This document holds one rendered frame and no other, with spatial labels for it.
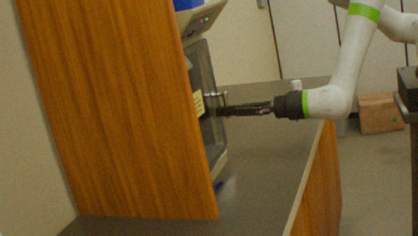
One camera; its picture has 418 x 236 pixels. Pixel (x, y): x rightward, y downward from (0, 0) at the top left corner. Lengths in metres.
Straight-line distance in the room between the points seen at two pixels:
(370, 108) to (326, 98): 2.69
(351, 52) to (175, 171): 0.70
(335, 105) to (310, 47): 2.97
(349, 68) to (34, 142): 1.03
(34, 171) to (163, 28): 0.61
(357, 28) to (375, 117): 2.59
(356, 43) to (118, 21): 0.78
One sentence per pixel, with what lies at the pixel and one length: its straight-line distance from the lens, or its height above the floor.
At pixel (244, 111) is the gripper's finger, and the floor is 1.15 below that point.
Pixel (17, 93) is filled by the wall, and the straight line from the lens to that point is 1.37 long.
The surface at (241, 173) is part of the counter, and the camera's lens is 1.50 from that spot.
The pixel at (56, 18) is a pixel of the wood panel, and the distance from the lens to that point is 1.29.
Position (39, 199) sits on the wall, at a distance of 1.42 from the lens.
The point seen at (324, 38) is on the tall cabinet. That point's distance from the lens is 4.27.
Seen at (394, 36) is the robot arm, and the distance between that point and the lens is 1.95.
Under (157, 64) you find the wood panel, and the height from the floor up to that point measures 1.39.
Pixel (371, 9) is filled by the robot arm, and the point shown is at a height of 1.39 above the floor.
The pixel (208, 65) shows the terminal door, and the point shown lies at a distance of 1.48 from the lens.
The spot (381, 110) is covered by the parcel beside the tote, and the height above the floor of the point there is 0.22.
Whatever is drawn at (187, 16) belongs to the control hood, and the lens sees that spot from 1.17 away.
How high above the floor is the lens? 1.58
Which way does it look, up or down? 18 degrees down
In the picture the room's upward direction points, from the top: 12 degrees counter-clockwise
